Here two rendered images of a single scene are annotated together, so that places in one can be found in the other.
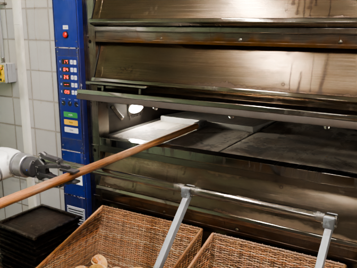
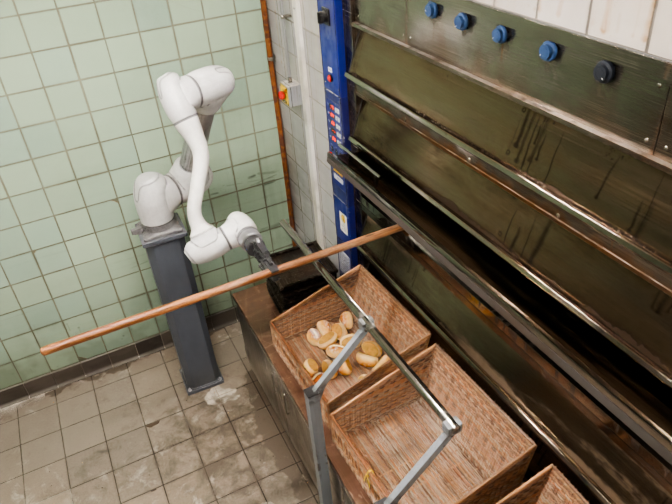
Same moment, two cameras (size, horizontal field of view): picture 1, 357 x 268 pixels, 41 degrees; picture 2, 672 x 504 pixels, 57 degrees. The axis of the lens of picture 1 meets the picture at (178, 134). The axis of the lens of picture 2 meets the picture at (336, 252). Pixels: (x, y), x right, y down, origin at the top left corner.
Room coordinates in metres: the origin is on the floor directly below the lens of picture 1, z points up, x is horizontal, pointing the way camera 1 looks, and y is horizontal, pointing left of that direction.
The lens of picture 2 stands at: (0.25, -0.84, 2.52)
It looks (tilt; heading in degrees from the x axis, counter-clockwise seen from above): 35 degrees down; 35
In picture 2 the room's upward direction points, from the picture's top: 5 degrees counter-clockwise
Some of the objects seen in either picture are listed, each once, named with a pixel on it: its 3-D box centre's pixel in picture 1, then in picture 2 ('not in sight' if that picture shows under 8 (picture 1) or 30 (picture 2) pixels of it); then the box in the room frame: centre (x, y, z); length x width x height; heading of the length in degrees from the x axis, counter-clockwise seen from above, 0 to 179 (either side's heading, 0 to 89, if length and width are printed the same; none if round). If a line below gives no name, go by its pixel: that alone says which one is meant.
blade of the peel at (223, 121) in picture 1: (219, 117); not in sight; (2.59, -0.23, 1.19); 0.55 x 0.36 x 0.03; 59
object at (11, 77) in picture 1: (3, 72); (291, 93); (2.48, 0.91, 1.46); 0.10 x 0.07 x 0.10; 59
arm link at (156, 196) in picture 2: not in sight; (153, 196); (1.81, 1.24, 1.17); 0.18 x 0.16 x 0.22; 171
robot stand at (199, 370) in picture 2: not in sight; (183, 309); (1.80, 1.24, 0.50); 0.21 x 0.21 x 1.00; 57
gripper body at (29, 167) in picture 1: (38, 168); (257, 249); (1.66, 0.52, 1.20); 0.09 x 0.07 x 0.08; 59
